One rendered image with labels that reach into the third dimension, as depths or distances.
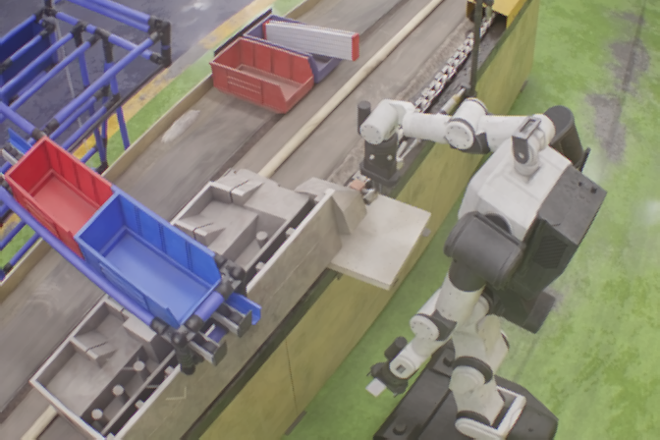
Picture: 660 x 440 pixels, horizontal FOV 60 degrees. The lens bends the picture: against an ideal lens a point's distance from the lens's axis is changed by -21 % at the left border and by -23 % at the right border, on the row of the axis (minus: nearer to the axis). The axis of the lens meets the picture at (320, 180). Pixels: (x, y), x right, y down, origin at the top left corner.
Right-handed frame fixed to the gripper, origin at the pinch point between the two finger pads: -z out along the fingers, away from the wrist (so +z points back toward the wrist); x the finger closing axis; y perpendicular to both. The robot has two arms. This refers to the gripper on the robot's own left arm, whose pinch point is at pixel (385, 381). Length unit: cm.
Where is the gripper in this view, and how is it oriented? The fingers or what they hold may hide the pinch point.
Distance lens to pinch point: 201.2
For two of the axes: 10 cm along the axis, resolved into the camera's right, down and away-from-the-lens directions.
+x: -7.4, -6.3, 2.4
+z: 2.1, -5.5, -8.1
